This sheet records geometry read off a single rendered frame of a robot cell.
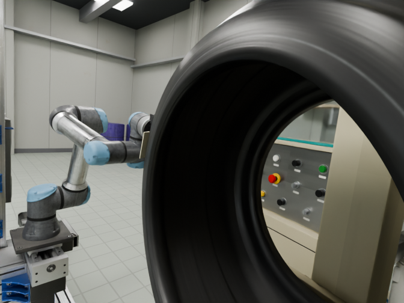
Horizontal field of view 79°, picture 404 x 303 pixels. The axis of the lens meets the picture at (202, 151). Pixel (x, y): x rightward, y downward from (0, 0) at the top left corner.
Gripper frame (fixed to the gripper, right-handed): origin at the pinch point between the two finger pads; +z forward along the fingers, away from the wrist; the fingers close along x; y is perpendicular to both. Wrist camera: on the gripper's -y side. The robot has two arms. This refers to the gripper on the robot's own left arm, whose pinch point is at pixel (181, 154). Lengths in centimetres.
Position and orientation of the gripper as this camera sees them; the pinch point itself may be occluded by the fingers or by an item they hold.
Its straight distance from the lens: 62.5
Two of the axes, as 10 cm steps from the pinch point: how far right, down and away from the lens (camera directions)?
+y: 1.6, -9.6, -2.3
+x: 8.3, 0.1, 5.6
